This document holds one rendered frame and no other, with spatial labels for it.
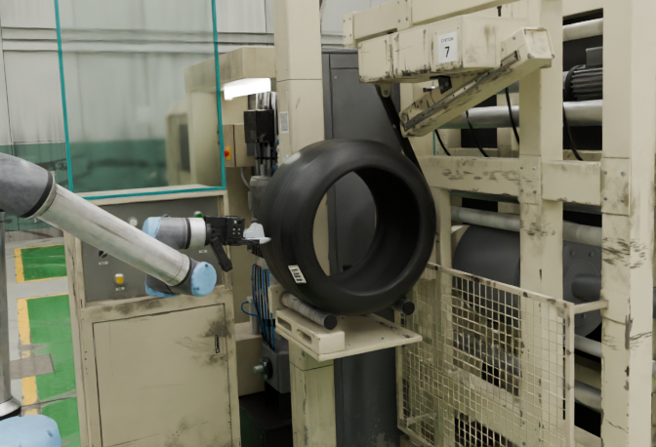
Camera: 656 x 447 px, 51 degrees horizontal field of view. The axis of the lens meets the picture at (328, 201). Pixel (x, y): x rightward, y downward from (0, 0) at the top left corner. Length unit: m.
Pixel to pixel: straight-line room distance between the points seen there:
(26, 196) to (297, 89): 1.12
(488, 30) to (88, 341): 1.67
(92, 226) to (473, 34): 1.13
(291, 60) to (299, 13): 0.17
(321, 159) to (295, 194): 0.13
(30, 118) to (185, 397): 8.53
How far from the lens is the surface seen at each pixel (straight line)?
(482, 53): 2.01
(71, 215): 1.62
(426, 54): 2.11
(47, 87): 10.92
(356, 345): 2.19
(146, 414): 2.67
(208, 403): 2.72
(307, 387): 2.55
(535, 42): 2.01
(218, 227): 2.01
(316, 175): 2.00
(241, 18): 11.61
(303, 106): 2.38
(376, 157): 2.08
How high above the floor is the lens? 1.49
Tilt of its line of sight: 6 degrees down
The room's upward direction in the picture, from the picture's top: 2 degrees counter-clockwise
